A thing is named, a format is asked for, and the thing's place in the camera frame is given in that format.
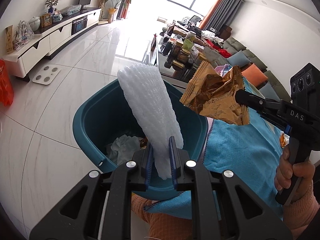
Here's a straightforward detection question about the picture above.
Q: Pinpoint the gold foil wrapper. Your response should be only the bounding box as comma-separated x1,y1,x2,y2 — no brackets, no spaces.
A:
139,137,148,150
180,61,249,126

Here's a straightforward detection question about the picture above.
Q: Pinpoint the white tissue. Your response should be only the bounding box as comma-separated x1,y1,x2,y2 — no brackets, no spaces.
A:
106,134,140,166

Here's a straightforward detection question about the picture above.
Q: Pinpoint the gold foil wrapper front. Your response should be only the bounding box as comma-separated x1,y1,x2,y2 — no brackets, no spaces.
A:
139,137,148,150

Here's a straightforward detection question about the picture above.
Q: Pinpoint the white foam fruit net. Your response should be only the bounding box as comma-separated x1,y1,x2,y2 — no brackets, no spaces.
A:
117,63,184,180

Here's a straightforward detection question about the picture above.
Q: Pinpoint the pink sweater right forearm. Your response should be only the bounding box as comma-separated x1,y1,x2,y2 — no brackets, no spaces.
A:
283,181,319,239

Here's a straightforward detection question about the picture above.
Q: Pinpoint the teal plastic trash bin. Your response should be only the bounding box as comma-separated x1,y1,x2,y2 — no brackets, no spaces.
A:
72,78,209,201

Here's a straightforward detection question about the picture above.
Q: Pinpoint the person right hand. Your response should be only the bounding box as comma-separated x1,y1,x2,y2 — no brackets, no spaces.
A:
274,145,315,202

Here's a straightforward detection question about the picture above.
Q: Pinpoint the orange cushion far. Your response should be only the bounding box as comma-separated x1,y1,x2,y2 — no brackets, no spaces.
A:
242,64,268,89

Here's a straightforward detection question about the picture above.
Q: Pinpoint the blue floral tablecloth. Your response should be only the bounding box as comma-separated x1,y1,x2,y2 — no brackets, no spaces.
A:
143,76,293,221

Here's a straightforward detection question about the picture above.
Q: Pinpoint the blue-grey cushion far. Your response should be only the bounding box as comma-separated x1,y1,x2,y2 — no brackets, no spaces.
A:
227,51,251,68

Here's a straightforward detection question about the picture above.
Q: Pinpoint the dark green sectional sofa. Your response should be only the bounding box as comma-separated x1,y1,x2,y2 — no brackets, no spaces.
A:
222,37,291,102

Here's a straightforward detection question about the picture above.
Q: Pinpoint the cluttered coffee table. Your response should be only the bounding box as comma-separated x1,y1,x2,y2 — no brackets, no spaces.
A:
143,23,228,88

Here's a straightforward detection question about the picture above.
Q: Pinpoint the right striped curtain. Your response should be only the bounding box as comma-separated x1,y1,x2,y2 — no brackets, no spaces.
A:
199,0,244,33

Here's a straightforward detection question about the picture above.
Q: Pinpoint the orange plastic bag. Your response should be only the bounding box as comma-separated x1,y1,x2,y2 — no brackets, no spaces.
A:
0,60,14,106

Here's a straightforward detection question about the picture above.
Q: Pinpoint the white bathroom scale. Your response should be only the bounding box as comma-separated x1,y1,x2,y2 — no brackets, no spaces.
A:
32,65,61,86

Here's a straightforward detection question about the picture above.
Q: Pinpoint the tall green potted plant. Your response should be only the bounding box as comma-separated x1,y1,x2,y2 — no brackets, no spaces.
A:
106,0,120,23

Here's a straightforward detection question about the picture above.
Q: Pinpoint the white black tv cabinet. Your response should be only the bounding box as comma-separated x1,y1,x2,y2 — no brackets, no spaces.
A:
3,8,101,79

